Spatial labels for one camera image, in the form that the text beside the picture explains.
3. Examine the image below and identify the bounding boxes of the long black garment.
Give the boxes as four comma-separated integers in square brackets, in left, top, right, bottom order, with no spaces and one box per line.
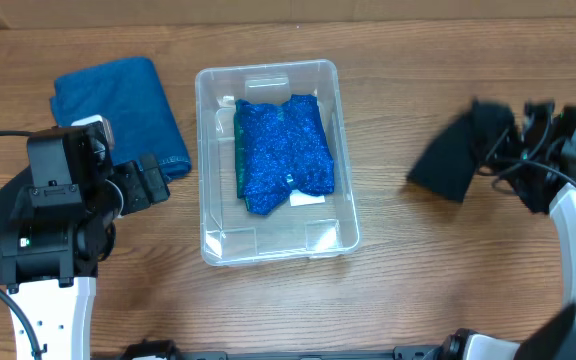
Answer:
[407,100,547,213]

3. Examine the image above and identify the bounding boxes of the blue denim jeans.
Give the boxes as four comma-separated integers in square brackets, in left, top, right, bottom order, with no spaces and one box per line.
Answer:
[50,57,192,182]

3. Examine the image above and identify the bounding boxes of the blue sequin fabric garment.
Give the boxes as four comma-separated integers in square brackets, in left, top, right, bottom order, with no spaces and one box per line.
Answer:
[233,95,335,216]

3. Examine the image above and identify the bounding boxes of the small black garment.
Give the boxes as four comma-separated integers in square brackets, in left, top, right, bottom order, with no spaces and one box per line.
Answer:
[0,167,33,231]

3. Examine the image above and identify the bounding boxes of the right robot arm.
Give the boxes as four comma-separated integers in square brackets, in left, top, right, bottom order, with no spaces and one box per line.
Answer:
[408,101,576,359]

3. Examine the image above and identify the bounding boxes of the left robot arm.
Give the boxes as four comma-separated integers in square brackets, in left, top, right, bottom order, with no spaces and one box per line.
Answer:
[0,125,169,359]

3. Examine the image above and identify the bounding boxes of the clear plastic storage container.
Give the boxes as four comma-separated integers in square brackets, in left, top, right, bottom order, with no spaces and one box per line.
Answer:
[195,59,361,266]

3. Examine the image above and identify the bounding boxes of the white label sticker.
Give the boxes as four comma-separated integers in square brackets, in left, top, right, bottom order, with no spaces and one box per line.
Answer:
[289,190,325,207]

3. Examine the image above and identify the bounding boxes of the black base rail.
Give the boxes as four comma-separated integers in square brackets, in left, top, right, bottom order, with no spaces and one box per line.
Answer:
[117,340,462,360]

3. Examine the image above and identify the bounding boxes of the left black cable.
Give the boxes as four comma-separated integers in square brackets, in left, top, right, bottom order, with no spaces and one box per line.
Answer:
[0,129,44,360]

